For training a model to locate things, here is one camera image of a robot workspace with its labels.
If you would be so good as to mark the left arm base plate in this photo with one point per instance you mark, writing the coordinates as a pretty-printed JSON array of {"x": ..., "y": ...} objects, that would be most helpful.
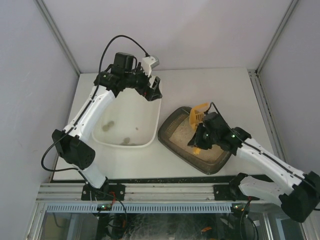
[{"x": 103, "y": 192}]

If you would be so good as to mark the yellow litter scoop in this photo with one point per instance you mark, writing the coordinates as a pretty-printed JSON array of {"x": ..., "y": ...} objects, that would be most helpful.
[{"x": 196, "y": 116}]

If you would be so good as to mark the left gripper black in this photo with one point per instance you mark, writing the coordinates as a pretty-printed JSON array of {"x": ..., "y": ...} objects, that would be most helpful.
[{"x": 150, "y": 88}]

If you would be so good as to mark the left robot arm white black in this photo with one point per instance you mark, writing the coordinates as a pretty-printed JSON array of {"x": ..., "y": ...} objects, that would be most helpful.
[{"x": 71, "y": 143}]

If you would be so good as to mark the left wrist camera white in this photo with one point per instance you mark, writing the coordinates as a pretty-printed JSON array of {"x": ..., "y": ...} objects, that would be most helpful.
[{"x": 148, "y": 63}]

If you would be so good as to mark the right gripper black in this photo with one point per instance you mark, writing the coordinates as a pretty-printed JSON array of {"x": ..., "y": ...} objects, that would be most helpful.
[{"x": 200, "y": 133}]

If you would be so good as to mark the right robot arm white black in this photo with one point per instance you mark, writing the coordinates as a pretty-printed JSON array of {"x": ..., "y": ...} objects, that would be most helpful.
[{"x": 296, "y": 192}]

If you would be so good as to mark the grey slotted cable duct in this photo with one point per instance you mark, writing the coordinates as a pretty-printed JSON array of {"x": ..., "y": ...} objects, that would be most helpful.
[{"x": 137, "y": 208}]

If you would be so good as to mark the white plastic tub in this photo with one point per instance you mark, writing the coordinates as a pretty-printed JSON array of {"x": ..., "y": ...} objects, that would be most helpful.
[{"x": 128, "y": 111}]

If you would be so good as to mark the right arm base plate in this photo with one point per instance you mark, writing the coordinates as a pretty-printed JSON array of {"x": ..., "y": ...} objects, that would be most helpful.
[{"x": 230, "y": 191}]

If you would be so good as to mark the aluminium front rail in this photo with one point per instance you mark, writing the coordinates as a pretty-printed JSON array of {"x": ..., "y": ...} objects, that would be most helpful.
[{"x": 139, "y": 192}]

